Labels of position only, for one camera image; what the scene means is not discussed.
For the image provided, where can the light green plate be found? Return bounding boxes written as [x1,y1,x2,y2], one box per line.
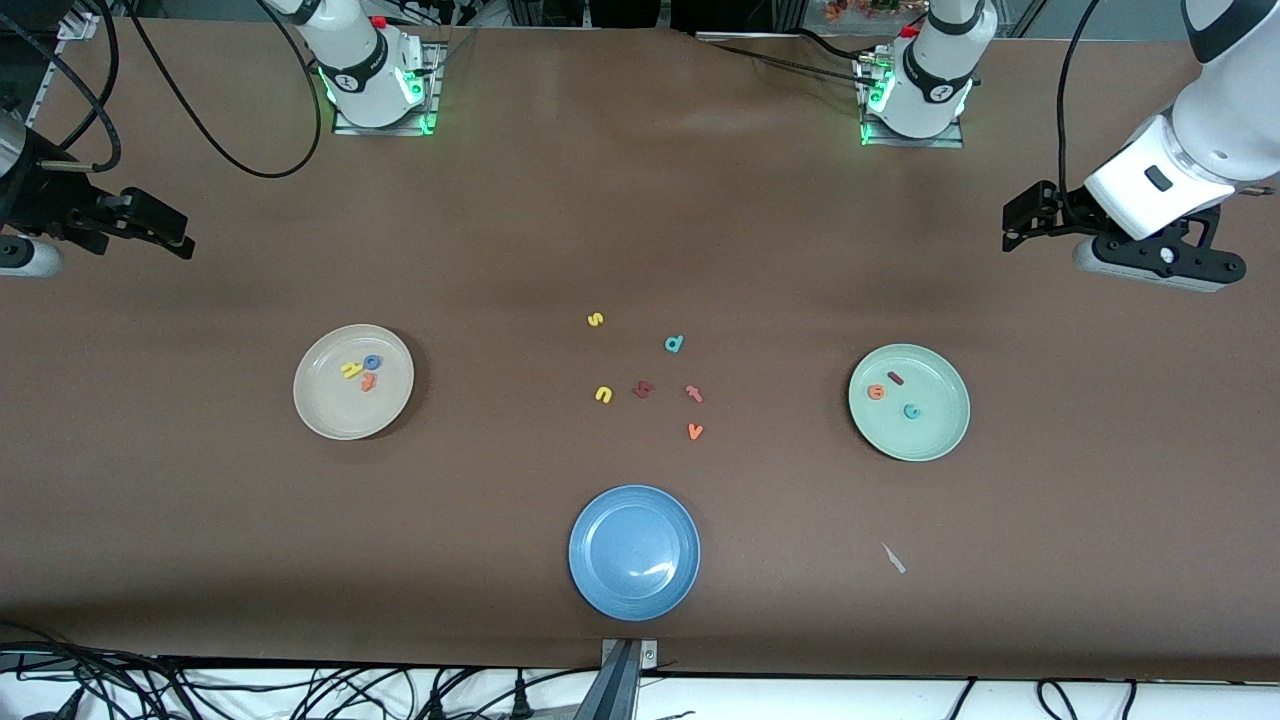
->
[847,343,972,463]

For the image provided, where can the beige brown plate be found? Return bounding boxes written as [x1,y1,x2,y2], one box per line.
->
[292,323,416,442]

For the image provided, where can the orange flowers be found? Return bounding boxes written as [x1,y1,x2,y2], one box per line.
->
[825,0,926,23]

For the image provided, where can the blue plate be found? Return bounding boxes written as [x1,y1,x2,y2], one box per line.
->
[567,484,702,622]

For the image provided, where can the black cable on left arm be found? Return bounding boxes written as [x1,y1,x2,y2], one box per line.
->
[1055,0,1103,227]

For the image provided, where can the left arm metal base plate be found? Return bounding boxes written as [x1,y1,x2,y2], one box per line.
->
[856,52,967,150]

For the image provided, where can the aluminium frame profile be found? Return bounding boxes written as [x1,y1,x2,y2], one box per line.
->
[40,0,99,99]

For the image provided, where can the black cable on table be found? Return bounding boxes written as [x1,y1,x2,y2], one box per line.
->
[712,42,876,83]
[790,27,871,63]

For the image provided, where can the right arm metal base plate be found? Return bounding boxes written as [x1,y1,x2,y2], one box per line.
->
[332,42,443,137]

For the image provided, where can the grey metal camera mount bracket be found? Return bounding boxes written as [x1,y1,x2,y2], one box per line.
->
[585,638,661,720]

